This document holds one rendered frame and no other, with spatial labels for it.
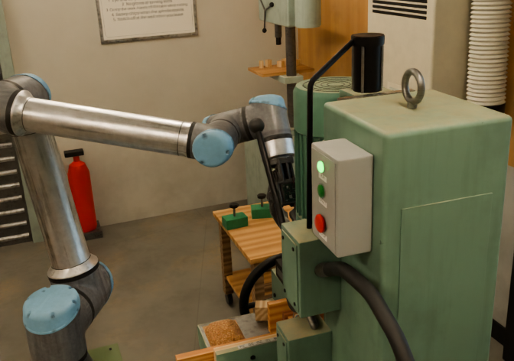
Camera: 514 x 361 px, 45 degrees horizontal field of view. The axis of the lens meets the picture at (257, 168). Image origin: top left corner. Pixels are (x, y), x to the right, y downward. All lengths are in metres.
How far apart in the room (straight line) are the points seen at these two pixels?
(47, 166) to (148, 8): 2.49
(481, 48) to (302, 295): 1.70
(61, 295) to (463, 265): 1.12
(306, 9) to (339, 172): 2.49
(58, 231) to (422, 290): 1.12
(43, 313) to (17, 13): 2.62
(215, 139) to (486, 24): 1.46
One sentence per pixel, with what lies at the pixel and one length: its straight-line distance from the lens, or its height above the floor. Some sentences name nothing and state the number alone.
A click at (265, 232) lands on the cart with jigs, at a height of 0.53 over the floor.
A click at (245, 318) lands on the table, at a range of 1.59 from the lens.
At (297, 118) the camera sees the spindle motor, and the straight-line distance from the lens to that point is 1.26.
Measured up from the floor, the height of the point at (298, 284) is 1.22.
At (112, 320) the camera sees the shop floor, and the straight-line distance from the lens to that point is 3.35.
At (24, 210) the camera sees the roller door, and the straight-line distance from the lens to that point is 4.30.
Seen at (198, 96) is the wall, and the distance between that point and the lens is 4.30.
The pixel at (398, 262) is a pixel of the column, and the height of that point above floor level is 1.31.
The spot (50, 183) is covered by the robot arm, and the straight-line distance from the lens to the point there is 1.79.
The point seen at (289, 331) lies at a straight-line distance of 1.22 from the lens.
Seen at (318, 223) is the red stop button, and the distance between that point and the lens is 0.97.
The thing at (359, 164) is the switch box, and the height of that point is 1.47.
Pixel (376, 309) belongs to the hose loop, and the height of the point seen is 1.28.
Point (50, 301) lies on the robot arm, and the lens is 1.77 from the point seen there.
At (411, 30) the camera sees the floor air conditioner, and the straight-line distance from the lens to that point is 2.77.
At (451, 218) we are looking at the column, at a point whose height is 1.37.
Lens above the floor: 1.77
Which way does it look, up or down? 20 degrees down
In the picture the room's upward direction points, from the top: 3 degrees counter-clockwise
